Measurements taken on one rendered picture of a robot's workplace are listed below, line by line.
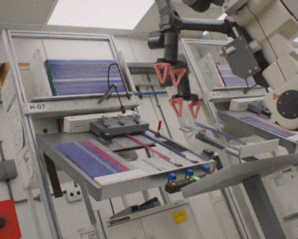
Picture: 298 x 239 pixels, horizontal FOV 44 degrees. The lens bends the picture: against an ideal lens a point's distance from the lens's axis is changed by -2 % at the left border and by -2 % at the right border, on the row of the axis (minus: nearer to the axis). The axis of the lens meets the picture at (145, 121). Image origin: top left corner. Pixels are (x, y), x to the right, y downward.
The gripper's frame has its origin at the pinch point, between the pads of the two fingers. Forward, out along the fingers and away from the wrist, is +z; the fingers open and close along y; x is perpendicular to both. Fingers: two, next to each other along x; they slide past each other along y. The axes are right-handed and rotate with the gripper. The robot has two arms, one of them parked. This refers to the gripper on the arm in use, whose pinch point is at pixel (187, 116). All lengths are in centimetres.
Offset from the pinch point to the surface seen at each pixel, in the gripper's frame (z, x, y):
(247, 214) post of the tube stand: 46, -24, -69
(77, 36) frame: -81, -96, -10
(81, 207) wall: 30, -213, -77
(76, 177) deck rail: 19, -45, 28
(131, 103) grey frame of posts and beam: -32, -79, -38
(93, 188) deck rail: 25.6, -30.7, 28.9
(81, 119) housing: -18, -79, 2
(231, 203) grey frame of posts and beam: 38, -15, -42
